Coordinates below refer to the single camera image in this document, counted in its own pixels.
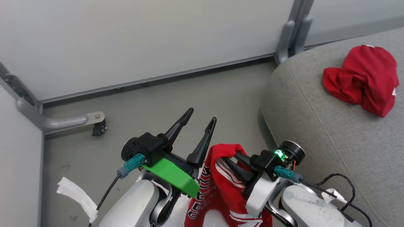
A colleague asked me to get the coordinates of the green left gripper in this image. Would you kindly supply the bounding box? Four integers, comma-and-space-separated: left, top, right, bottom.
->
142, 108, 217, 199

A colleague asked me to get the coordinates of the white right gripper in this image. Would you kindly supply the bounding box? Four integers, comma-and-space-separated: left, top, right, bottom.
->
222, 152, 282, 219

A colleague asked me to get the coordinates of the red jersey white lettering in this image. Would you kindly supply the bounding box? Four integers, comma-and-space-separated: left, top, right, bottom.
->
184, 143, 273, 227

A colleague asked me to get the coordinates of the plain red garment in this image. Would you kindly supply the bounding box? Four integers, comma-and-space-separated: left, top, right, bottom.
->
323, 44, 400, 118

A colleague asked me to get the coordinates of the grey fabric sofa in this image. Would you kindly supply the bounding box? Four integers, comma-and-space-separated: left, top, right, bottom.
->
260, 27, 404, 227

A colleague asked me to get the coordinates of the black caster wheel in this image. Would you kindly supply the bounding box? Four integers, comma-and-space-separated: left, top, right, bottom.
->
92, 120, 107, 137

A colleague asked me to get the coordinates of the white tape tag small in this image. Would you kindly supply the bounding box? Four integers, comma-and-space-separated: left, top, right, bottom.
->
322, 188, 347, 204

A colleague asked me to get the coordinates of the white tape tag large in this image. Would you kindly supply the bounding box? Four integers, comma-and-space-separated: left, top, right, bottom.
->
56, 177, 98, 224

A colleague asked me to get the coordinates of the grey curved partition foot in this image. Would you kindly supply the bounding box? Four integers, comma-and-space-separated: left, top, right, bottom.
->
16, 97, 106, 133

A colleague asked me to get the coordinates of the right teal-plug black cable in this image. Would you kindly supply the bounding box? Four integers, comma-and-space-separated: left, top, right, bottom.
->
274, 166, 373, 227

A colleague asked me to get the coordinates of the teal-plug black cable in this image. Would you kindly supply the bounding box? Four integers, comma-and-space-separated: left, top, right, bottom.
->
88, 153, 146, 227
274, 166, 373, 227

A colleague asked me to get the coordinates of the grey metal partition rail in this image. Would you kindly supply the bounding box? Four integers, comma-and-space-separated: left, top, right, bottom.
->
39, 53, 279, 106

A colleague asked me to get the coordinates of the left teal-plug black cable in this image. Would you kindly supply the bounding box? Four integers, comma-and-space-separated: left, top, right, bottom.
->
88, 153, 146, 227

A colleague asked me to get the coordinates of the grey double partition post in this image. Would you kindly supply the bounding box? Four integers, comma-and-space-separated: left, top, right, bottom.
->
275, 16, 313, 65

